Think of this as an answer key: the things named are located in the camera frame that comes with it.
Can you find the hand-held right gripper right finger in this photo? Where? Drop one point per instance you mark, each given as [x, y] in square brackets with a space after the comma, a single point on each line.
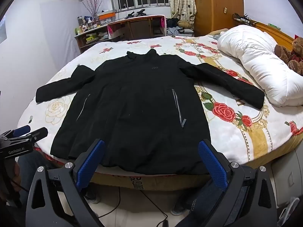
[213, 163]

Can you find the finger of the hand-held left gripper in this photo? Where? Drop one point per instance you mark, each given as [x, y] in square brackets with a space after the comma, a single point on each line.
[40, 133]
[23, 129]

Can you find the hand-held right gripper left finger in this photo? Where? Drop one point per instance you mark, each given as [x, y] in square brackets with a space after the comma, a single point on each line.
[91, 163]

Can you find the black jacket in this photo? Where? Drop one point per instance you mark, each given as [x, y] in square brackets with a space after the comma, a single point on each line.
[132, 104]

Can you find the grey clothes pile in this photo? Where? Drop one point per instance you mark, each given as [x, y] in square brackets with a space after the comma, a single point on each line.
[180, 31]

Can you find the black clothes pile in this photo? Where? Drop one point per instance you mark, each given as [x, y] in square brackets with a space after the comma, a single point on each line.
[172, 22]

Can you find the person's left hand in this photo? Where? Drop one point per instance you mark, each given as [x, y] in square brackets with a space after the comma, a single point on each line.
[16, 171]

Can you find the person's left leg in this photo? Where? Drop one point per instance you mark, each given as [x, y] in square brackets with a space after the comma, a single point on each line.
[30, 160]

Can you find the person's leg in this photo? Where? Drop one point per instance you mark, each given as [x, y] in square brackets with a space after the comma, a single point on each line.
[201, 198]
[30, 160]

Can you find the person's left shoe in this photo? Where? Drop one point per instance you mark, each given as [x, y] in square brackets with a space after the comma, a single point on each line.
[92, 196]

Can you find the person's shoe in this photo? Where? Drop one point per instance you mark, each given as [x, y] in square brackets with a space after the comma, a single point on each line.
[92, 196]
[179, 209]

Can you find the person's right leg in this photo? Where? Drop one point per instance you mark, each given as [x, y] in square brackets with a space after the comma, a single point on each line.
[201, 198]

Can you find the rose printed blanket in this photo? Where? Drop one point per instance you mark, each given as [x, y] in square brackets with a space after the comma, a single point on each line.
[236, 127]

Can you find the person's right shoe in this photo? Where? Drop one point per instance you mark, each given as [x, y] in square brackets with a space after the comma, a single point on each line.
[179, 209]

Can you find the cardboard sheet under bed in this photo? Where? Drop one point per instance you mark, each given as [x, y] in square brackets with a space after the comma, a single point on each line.
[151, 182]

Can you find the white bed base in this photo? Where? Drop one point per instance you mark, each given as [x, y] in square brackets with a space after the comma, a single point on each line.
[287, 177]

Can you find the low wooden shelf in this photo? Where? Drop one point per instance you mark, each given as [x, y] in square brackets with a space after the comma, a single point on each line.
[91, 39]

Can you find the white duvet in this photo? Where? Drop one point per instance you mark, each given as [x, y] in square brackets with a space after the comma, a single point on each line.
[255, 59]

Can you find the cluster of bottles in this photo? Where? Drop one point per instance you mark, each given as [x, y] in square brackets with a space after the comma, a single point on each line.
[86, 24]

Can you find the small grey cloth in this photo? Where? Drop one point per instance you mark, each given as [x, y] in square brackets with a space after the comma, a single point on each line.
[217, 37]

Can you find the beige cloth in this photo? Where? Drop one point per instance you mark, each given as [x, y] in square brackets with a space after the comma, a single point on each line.
[217, 31]

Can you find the brown teddy bear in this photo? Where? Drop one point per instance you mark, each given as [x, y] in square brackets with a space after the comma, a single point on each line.
[292, 56]

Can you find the orange storage box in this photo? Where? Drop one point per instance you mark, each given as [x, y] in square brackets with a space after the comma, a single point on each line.
[107, 17]

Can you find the vase of flower branches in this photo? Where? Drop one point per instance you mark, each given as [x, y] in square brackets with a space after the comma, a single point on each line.
[94, 7]

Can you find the tan pillow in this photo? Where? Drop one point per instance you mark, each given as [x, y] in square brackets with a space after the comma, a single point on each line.
[185, 24]

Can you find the white and wooden desk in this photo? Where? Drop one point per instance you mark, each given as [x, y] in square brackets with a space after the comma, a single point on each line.
[137, 27]

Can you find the wooden headboard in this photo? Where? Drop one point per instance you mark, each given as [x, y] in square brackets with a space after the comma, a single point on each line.
[277, 32]

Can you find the wooden wardrobe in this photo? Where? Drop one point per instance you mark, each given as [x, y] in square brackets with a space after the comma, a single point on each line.
[213, 7]

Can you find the patterned curtain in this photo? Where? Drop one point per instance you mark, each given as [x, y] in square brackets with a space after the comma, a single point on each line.
[181, 0]

